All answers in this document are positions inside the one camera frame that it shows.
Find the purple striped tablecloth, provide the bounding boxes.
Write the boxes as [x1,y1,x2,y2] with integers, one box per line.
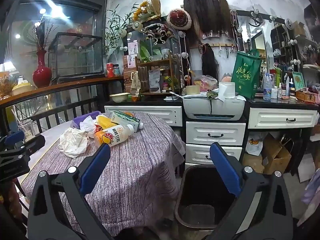
[21,112,185,237]

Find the wooden shelf rack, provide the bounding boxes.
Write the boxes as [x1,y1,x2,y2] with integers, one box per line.
[136,52,180,94]

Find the purple plastic packaging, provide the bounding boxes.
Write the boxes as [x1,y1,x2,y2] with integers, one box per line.
[70,111,100,129]

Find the pale ceramic bowl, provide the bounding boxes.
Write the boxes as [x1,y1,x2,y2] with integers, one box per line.
[109,93,130,102]

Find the hanging brown hair bundles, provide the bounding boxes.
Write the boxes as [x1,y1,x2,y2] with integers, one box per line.
[184,0,230,40]

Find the orange peel with wrapper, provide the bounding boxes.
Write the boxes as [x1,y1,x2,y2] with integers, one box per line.
[96,115,118,131]

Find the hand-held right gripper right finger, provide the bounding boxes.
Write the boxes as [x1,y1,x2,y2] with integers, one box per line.
[207,142,293,240]

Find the green white milk carton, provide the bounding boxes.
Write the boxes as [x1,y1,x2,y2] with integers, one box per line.
[112,111,143,133]

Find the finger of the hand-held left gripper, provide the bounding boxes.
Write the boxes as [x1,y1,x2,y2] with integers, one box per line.
[15,135,46,155]
[0,130,25,153]

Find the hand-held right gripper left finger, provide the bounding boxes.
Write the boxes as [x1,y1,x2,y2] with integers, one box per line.
[27,144,113,240]

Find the dark plastic trash bin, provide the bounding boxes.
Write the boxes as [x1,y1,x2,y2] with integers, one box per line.
[174,164,250,230]

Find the glass terrarium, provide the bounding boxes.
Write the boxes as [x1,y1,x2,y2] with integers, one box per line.
[49,32,105,78]

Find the sunflower bouquet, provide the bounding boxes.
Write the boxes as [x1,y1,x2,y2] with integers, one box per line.
[132,0,162,23]

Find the white bag orange print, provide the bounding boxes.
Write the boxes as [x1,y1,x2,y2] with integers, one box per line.
[246,135,263,155]

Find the wide white drawer black handle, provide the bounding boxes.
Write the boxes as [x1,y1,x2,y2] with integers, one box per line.
[249,107,318,130]

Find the white flat board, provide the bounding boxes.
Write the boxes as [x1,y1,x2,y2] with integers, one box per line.
[297,154,315,183]

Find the white juice bottle orange label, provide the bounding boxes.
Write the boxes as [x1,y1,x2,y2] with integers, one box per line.
[94,124,135,147]

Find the green tote bag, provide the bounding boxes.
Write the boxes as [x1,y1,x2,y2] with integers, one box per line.
[231,49,262,99]

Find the teal framed picture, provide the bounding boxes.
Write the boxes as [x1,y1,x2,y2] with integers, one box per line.
[292,72,306,90]

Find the red fur-trimmed hat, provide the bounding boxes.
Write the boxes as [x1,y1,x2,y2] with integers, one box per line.
[167,8,192,29]

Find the wide white drawer without handle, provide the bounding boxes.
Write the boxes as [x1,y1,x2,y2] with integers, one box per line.
[104,106,183,127]

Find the ornate headdress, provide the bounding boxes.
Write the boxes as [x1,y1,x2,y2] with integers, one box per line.
[144,24,174,45]

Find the brown cardboard box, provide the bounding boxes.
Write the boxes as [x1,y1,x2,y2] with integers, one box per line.
[262,134,292,175]

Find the black wig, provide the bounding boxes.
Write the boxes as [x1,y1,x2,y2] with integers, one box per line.
[201,44,219,79]

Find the black metal railing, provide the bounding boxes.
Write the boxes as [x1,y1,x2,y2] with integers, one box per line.
[0,82,105,137]

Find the wicker box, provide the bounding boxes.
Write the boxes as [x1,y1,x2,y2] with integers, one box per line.
[296,88,317,103]

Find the person's left forearm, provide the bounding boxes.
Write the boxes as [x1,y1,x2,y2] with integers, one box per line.
[0,180,23,220]

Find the white printer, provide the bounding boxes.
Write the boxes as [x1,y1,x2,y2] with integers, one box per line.
[182,96,247,120]

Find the clear water bottle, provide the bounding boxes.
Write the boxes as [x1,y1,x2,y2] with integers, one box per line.
[263,73,273,101]

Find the red vase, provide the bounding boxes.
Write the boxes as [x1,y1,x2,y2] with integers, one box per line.
[32,50,52,88]

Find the clear plastic cup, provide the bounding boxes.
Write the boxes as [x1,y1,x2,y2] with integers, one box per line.
[17,119,34,140]

